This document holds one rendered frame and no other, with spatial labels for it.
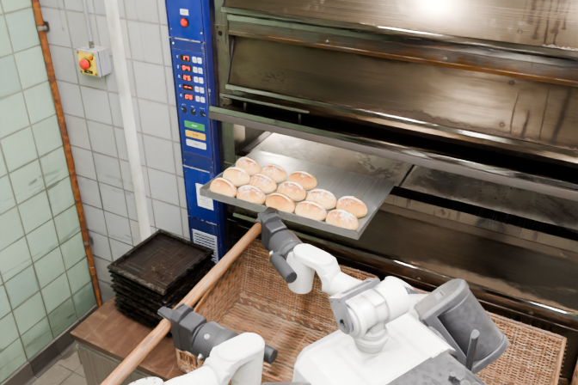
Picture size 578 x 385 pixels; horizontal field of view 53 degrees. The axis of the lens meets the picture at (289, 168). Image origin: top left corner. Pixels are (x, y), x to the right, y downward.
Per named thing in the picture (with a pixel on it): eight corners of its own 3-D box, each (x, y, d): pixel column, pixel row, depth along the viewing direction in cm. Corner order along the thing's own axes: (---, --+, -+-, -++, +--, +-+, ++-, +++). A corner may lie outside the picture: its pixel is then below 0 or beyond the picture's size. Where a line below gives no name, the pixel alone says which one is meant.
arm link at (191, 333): (161, 318, 128) (202, 340, 122) (191, 294, 135) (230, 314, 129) (168, 358, 134) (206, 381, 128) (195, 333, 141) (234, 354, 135)
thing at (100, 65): (93, 68, 228) (89, 43, 223) (112, 72, 224) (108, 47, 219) (79, 74, 222) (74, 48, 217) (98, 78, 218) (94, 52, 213)
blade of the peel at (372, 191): (358, 240, 166) (358, 232, 165) (199, 195, 188) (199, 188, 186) (396, 182, 194) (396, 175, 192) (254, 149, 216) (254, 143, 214)
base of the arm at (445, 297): (486, 336, 120) (519, 341, 109) (444, 376, 116) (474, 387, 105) (443, 278, 120) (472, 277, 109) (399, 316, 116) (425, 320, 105)
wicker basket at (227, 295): (246, 287, 238) (243, 232, 225) (376, 333, 215) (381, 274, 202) (175, 370, 200) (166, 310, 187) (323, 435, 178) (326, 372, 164)
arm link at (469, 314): (472, 329, 122) (512, 333, 109) (443, 357, 119) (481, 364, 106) (439, 284, 122) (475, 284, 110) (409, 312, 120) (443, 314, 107)
